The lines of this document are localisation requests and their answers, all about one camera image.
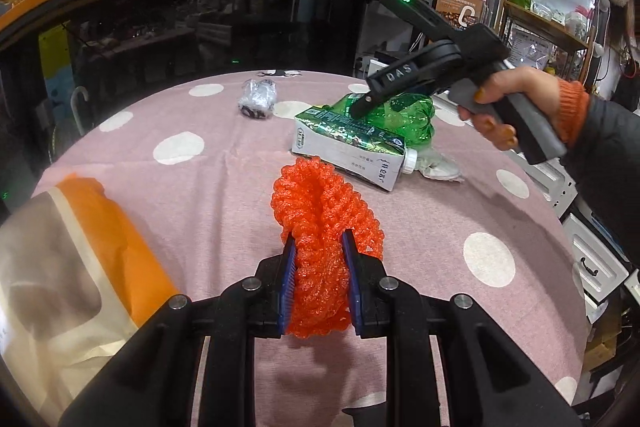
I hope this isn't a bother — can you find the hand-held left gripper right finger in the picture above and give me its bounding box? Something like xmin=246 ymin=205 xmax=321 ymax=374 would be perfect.
xmin=341 ymin=229 xmax=583 ymax=427

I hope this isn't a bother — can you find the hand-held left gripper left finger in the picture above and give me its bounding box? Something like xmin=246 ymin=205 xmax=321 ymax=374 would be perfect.
xmin=57 ymin=237 xmax=297 ymax=427

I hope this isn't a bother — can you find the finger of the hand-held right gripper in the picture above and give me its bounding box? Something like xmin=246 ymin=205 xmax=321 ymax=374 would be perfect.
xmin=348 ymin=78 xmax=437 ymax=121

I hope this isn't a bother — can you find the crushed green plastic bottle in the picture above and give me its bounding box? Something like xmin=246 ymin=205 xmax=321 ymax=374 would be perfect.
xmin=330 ymin=91 xmax=436 ymax=154

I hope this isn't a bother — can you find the green and white milk carton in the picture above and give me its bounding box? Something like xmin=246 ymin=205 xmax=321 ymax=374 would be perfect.
xmin=291 ymin=104 xmax=418 ymax=192

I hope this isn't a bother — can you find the orange foam fruit net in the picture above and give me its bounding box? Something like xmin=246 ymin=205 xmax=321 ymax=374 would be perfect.
xmin=271 ymin=157 xmax=386 ymax=340

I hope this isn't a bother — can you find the white tissue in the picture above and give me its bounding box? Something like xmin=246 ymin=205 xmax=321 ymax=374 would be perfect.
xmin=414 ymin=149 xmax=465 ymax=182

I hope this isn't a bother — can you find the person's right forearm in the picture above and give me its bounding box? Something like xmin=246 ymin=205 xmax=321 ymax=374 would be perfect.
xmin=552 ymin=79 xmax=640 ymax=228

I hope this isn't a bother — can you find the person's right hand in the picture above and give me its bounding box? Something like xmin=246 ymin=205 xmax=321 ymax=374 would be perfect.
xmin=457 ymin=66 xmax=561 ymax=152

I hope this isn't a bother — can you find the printed paper sheet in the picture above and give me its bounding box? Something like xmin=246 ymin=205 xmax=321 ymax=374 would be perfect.
xmin=515 ymin=29 xmax=555 ymax=68

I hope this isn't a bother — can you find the wooden shelf rack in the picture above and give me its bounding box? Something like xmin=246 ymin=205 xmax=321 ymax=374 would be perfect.
xmin=500 ymin=0 xmax=593 ymax=78

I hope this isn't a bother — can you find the crumpled clear plastic wrapper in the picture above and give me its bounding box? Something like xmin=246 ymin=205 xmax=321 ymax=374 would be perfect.
xmin=237 ymin=78 xmax=278 ymax=120

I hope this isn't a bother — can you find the pink polka dot tablecloth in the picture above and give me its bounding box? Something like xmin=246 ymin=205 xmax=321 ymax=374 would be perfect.
xmin=32 ymin=69 xmax=591 ymax=427

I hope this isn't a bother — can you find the white printed cup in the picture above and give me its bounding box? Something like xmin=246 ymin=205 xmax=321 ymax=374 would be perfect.
xmin=565 ymin=9 xmax=590 ymax=35

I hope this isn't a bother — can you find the orange and beige snack bag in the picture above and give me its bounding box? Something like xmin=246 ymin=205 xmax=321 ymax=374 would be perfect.
xmin=0 ymin=174 xmax=181 ymax=413

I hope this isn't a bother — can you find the white drawer cabinet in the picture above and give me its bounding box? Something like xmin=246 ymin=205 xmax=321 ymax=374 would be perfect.
xmin=520 ymin=152 xmax=633 ymax=308

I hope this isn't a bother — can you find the cardboard box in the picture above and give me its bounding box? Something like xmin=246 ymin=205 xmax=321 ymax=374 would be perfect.
xmin=582 ymin=302 xmax=626 ymax=373

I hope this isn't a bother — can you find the yellow and blue box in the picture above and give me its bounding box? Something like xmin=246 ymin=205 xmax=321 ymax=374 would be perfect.
xmin=39 ymin=24 xmax=76 ymax=98

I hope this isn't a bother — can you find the brown coffee box with handle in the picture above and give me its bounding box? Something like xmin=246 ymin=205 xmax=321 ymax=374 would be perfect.
xmin=440 ymin=0 xmax=486 ymax=30

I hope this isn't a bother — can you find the white umbrella handle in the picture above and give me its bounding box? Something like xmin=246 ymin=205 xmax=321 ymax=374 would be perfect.
xmin=72 ymin=86 xmax=93 ymax=128

